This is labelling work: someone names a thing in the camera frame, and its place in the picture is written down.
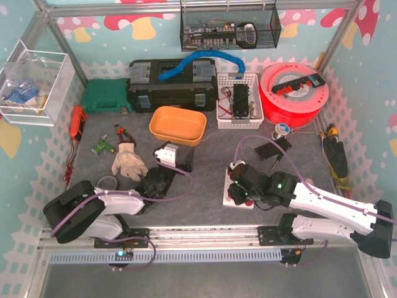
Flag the orange plastic tray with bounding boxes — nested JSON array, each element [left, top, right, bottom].
[[149, 106, 207, 147]]

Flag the grey slotted cable duct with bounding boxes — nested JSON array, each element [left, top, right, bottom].
[[49, 248, 282, 264]]

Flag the white work glove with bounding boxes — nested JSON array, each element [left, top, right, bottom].
[[111, 142, 148, 182]]

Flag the black terminal strip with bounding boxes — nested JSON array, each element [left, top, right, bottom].
[[271, 73, 326, 96]]

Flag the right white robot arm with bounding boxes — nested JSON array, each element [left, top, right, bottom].
[[224, 159, 396, 259]]

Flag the solder wire spool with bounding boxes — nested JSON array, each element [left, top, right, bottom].
[[272, 123, 291, 141]]

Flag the black toolbox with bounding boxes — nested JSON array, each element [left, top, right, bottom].
[[126, 58, 218, 113]]

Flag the white perforated basket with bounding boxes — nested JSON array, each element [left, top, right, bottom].
[[216, 73, 264, 130]]

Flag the red handled pliers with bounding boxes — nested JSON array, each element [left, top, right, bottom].
[[114, 124, 136, 145]]

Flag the black aluminium extrusion block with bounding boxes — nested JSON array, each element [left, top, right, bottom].
[[255, 137, 292, 160]]

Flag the black wire mesh basket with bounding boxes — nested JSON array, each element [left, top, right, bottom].
[[180, 1, 282, 52]]

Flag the grey tape roll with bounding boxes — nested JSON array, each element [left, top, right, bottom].
[[96, 175, 118, 191]]

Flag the aluminium rail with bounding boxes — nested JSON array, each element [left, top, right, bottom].
[[40, 222, 370, 251]]

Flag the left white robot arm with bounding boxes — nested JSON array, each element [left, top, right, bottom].
[[43, 142, 195, 244]]

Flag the black handled screwdriver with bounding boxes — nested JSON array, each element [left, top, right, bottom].
[[269, 153, 283, 173]]

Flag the green plastic case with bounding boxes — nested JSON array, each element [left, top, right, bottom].
[[81, 78, 133, 114]]

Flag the black yellow work glove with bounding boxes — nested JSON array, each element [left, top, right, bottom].
[[323, 137, 351, 190]]

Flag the orange multimeter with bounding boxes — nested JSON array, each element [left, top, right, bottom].
[[69, 105, 87, 142]]

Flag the yellow handled screwdriver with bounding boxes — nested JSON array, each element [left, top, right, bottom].
[[291, 123, 339, 139]]

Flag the blue corrugated hose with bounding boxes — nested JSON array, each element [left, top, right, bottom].
[[158, 50, 246, 82]]

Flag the black module in basket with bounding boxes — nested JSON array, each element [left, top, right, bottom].
[[233, 84, 249, 118]]

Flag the red filament spool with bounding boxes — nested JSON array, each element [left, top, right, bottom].
[[259, 62, 329, 129]]

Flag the white peg base plate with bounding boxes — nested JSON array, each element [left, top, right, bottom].
[[223, 170, 254, 210]]

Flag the green small tool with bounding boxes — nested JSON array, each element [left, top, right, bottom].
[[91, 134, 117, 155]]

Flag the blue white glove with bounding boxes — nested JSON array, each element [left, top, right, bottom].
[[6, 81, 39, 107]]

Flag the clear acrylic wall box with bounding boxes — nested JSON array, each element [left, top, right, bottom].
[[1, 40, 75, 127]]

